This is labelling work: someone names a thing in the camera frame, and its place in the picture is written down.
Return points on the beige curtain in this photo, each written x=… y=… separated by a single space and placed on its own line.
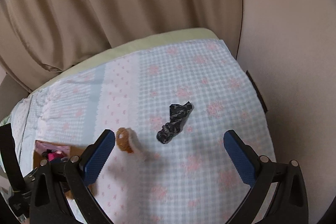
x=118 y=3

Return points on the dark bed frame edge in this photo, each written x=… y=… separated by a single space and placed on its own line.
x=257 y=91

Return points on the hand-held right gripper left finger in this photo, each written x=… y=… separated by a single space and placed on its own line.
x=101 y=158

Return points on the light green bed sheet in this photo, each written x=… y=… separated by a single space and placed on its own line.
x=126 y=44

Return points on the magenta zip pouch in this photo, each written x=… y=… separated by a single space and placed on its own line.
x=55 y=156

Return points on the cardboard box with pink flaps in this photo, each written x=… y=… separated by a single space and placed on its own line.
x=72 y=151

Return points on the beige headboard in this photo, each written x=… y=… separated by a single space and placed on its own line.
x=11 y=98

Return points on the black patterned cloth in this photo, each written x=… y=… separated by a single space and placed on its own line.
x=174 y=125

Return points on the blue checkered floral blanket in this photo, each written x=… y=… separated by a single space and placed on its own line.
x=183 y=87

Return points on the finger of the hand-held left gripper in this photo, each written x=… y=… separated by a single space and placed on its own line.
x=10 y=153

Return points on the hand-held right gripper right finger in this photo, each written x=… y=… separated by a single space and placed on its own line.
x=237 y=158

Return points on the brown and white plush toy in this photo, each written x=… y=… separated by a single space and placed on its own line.
x=126 y=144

